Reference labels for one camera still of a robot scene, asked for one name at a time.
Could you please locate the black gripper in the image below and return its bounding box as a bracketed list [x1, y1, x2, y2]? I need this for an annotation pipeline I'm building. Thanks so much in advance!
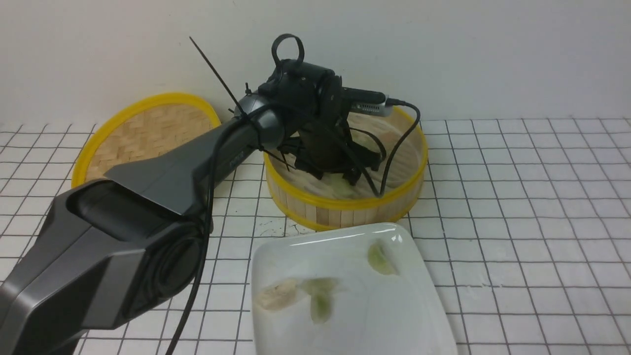
[257, 59, 385, 185]

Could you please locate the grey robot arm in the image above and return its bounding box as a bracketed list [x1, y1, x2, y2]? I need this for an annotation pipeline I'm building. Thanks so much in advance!
[1, 59, 387, 355]

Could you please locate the green dumpling at plate edge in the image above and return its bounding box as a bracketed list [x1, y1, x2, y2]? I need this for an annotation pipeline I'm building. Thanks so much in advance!
[366, 240, 398, 276]

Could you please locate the green dumpling on plate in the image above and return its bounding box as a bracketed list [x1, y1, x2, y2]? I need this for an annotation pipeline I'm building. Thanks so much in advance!
[300, 277, 340, 325]

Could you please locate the beige dumpling on plate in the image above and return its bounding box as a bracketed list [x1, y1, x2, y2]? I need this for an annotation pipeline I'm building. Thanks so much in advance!
[254, 278, 299, 312]

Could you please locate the white square plate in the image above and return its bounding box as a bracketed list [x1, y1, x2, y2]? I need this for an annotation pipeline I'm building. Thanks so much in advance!
[251, 223, 459, 355]

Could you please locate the yellow-rimmed bamboo steamer basket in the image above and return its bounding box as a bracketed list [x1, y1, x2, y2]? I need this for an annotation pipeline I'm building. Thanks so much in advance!
[264, 108, 428, 231]

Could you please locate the black zip tie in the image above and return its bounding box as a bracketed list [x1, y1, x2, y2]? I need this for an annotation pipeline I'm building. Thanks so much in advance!
[188, 36, 247, 118]

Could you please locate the bamboo steamer lid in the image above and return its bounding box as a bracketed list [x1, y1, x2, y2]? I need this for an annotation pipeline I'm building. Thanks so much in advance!
[71, 92, 221, 188]

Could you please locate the checkered white tablecloth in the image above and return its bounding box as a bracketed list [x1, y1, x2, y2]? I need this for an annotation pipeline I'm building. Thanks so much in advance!
[0, 118, 631, 355]

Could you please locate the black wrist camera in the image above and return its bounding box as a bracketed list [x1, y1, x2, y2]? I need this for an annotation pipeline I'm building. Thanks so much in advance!
[341, 87, 393, 117]

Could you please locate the black cable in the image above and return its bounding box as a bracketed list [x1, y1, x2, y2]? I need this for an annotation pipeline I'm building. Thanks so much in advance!
[165, 99, 421, 355]

